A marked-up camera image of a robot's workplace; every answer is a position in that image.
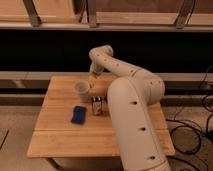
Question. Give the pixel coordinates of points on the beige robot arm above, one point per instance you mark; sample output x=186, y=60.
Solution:
x=128, y=99

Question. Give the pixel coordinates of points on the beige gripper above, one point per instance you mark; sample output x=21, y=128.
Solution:
x=93, y=76

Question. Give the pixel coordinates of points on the wooden table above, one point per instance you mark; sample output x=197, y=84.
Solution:
x=55, y=136

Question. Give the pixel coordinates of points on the blue sponge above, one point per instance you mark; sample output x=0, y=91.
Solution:
x=79, y=114

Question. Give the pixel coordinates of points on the translucent plastic cup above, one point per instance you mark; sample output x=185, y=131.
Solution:
x=81, y=88

